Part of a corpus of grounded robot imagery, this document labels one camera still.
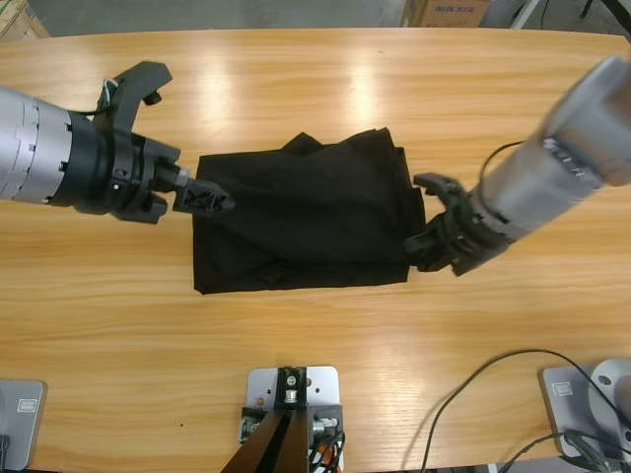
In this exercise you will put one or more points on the grey metal stand leg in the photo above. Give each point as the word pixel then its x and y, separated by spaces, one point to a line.
pixel 522 15

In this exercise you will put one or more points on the dark aluminium camera post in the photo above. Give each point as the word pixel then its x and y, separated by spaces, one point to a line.
pixel 276 448

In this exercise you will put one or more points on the wooden crate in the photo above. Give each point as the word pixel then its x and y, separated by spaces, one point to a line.
pixel 20 20

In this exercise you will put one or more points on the grey arm base disc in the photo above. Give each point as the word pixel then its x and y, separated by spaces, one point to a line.
pixel 611 384

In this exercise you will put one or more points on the black diagonal bar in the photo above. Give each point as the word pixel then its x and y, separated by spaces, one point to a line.
pixel 616 12

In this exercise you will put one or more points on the white metal mounting plate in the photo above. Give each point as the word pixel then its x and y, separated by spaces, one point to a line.
pixel 261 382

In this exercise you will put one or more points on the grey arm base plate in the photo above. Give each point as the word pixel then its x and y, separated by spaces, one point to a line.
pixel 557 409
pixel 24 433

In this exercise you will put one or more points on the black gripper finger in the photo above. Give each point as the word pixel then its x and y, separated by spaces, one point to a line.
pixel 431 261
pixel 419 241
pixel 202 199

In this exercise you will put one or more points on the white box with AUX print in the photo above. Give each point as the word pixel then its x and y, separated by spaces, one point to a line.
pixel 453 17

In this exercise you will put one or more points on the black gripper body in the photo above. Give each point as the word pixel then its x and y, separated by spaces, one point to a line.
pixel 458 236
pixel 123 177

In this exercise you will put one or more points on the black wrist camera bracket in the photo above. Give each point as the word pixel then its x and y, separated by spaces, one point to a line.
pixel 439 184
pixel 143 84

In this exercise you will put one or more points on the black Unitree polo shirt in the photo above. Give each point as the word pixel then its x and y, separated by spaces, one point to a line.
pixel 305 222

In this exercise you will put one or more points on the black corner bracket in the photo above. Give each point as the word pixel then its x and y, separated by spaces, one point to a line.
pixel 292 377
pixel 251 411
pixel 335 414

